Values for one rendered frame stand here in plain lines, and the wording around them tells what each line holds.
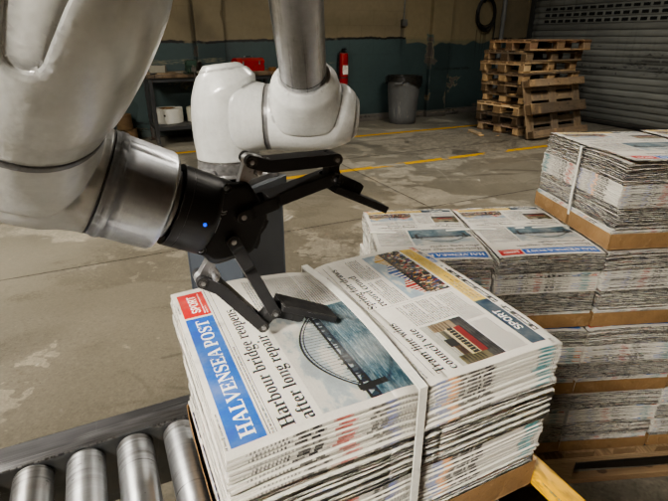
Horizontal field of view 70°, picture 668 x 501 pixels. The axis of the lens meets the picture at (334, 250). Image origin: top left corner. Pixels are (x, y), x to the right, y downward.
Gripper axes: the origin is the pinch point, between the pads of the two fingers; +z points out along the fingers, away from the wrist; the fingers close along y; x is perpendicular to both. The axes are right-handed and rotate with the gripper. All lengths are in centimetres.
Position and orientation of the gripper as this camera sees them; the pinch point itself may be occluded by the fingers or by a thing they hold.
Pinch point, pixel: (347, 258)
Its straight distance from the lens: 53.6
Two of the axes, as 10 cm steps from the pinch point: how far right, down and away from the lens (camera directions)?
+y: -4.1, 9.0, 1.8
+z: 8.0, 2.6, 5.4
